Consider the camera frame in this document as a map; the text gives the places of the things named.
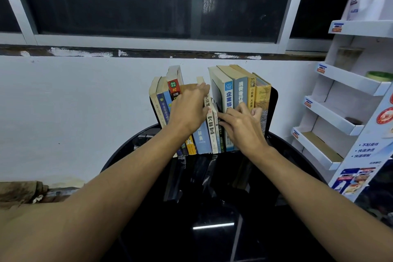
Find person's left hand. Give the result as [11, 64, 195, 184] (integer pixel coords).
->
[168, 83, 211, 136]

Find person's right hand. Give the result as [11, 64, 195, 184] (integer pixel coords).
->
[217, 102, 271, 157]

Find yellow book with blue spine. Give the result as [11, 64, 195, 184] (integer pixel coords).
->
[156, 77, 184, 157]

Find green landscape cover book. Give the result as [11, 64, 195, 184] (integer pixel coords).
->
[218, 123, 227, 152]

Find light blue thin booklet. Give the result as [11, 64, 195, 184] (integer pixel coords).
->
[212, 102, 222, 154]

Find orange illustrated cover book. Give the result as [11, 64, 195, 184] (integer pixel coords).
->
[165, 65, 197, 156]

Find cream book with barcode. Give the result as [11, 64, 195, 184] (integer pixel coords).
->
[196, 77, 219, 154]

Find lavender Hanyu Pinyin dictionary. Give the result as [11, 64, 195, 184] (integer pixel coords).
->
[179, 84, 213, 155]

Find grey cover book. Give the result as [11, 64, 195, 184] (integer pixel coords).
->
[149, 77, 178, 158]

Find row of books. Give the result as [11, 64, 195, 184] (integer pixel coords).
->
[149, 86, 279, 161]

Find yellow book with black characters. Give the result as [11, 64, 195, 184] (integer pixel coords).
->
[229, 64, 256, 111]

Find Van Gogh cover handbook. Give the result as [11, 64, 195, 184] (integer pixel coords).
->
[252, 72, 272, 136]

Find Understanding Business textbook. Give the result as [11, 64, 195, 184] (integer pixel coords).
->
[208, 66, 235, 152]

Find large grey-teal book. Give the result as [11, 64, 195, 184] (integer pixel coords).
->
[216, 65, 248, 111]

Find person's right forearm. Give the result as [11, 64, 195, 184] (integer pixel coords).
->
[248, 147, 393, 262]

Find person's left forearm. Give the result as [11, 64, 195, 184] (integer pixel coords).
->
[0, 126, 188, 262]

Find round black table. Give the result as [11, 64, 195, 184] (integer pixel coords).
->
[99, 123, 335, 262]

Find white cardboard display stand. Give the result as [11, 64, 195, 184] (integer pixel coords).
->
[290, 19, 393, 203]

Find clear glass cup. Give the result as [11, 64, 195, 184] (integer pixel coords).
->
[334, 47, 364, 71]

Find green tape roll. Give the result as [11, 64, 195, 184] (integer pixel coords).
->
[365, 70, 393, 82]

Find brown crumpled rag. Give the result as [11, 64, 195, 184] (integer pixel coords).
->
[0, 181, 49, 204]

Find brown cardboard sheet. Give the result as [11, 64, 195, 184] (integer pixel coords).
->
[0, 202, 71, 227]

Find aluminium frame window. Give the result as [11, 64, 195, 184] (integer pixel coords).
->
[0, 0, 363, 54]

